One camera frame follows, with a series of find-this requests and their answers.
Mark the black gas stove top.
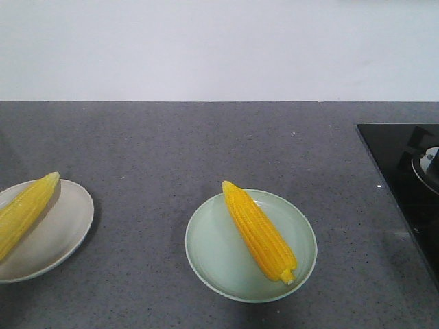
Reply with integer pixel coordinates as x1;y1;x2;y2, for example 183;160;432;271
357;123;438;284

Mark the yellow corn cob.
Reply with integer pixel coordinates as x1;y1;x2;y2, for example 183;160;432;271
222;181;298;285
1;171;60;260

